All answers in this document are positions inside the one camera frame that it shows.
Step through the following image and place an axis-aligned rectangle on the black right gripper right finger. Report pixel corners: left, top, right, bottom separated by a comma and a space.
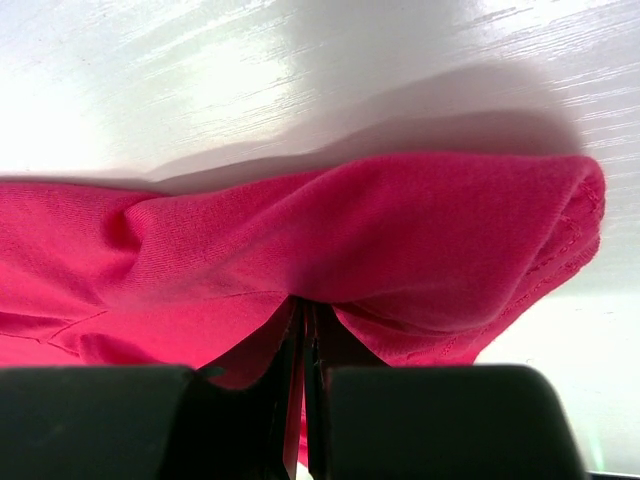
303, 302, 587, 480

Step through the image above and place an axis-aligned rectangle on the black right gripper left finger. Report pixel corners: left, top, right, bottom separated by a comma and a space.
1, 298, 304, 479

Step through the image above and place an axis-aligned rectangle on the pink t-shirt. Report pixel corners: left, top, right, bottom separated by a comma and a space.
0, 152, 609, 471

